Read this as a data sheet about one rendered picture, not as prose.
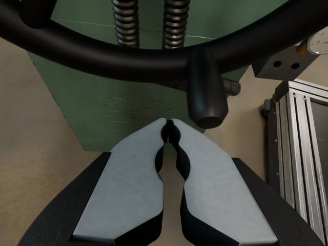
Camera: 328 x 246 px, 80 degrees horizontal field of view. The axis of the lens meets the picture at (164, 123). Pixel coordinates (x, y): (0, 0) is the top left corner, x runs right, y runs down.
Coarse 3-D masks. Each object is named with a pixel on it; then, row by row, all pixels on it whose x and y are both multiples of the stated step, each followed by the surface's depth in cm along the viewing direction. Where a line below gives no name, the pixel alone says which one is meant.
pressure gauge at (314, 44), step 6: (324, 30) 26; (312, 36) 27; (318, 36) 27; (324, 36) 27; (306, 42) 28; (312, 42) 28; (318, 42) 28; (324, 42) 28; (300, 48) 32; (306, 48) 31; (312, 48) 29; (318, 48) 29; (324, 48) 29; (318, 54) 29
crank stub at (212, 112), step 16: (208, 48) 14; (192, 64) 13; (208, 64) 13; (192, 80) 12; (208, 80) 12; (192, 96) 12; (208, 96) 11; (224, 96) 12; (192, 112) 12; (208, 112) 11; (224, 112) 11; (208, 128) 12
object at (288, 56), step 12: (288, 48) 32; (264, 60) 36; (276, 60) 34; (288, 60) 34; (300, 60) 34; (312, 60) 34; (264, 72) 37; (276, 72) 37; (288, 72) 37; (300, 72) 37
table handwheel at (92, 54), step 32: (0, 0) 12; (32, 0) 12; (288, 0) 13; (320, 0) 11; (0, 32) 13; (32, 32) 13; (64, 32) 14; (256, 32) 14; (288, 32) 13; (64, 64) 15; (96, 64) 15; (128, 64) 15; (160, 64) 16; (224, 64) 15
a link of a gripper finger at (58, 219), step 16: (96, 160) 9; (80, 176) 8; (96, 176) 8; (64, 192) 7; (80, 192) 7; (48, 208) 6; (64, 208) 7; (80, 208) 7; (32, 224) 6; (48, 224) 6; (64, 224) 6; (32, 240) 6; (48, 240) 6; (64, 240) 6; (80, 240) 6
